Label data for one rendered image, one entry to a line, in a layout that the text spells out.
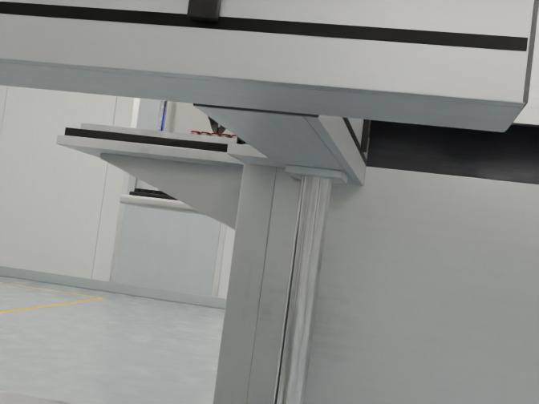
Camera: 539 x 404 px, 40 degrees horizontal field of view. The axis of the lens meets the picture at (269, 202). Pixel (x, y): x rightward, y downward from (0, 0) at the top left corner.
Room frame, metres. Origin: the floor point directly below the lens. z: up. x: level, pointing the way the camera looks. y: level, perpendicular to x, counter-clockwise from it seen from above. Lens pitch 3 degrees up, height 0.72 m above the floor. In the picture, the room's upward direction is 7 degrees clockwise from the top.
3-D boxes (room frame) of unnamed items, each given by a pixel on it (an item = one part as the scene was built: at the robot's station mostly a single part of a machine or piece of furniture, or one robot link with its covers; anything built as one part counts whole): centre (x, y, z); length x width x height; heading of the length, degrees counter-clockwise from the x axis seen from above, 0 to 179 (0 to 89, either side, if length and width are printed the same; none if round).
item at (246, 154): (1.32, 0.00, 0.87); 0.14 x 0.13 x 0.02; 79
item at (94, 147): (1.79, 0.14, 0.87); 0.70 x 0.48 x 0.02; 169
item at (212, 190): (1.55, 0.20, 0.80); 0.34 x 0.03 x 0.13; 79
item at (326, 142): (1.04, -0.04, 0.92); 0.69 x 0.15 x 0.16; 169
